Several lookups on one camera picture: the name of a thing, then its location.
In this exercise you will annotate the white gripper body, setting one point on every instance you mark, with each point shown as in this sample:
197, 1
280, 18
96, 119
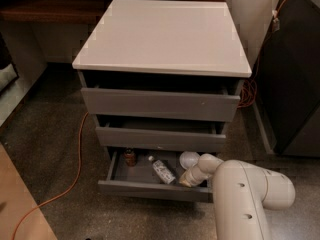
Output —
194, 177

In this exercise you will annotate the clear plastic water bottle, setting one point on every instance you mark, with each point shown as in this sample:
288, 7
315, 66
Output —
162, 171

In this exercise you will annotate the grey bottom drawer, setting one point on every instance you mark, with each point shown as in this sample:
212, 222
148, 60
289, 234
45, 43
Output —
142, 181

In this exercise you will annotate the grey drawer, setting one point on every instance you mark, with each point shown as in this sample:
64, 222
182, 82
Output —
154, 104
160, 134
142, 181

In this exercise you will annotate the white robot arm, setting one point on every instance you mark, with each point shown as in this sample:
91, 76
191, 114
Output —
242, 192

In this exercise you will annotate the grey top drawer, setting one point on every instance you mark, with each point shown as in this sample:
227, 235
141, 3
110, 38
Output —
154, 104

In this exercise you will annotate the grey middle drawer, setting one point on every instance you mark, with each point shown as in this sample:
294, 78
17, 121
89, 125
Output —
160, 134

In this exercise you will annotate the grey drawer cabinet white top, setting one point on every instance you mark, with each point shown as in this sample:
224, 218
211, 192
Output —
164, 46

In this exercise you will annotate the white round bowl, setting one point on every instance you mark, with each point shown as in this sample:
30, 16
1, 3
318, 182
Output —
188, 159

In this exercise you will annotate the red soda can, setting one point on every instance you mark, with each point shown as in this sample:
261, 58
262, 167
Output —
130, 157

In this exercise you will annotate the dark cabinet on right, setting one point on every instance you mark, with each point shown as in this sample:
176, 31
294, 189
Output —
288, 80

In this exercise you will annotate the dark framed object at left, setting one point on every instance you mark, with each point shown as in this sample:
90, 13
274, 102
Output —
8, 72

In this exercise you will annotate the dark wooden shelf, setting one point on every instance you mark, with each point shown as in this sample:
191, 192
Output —
58, 11

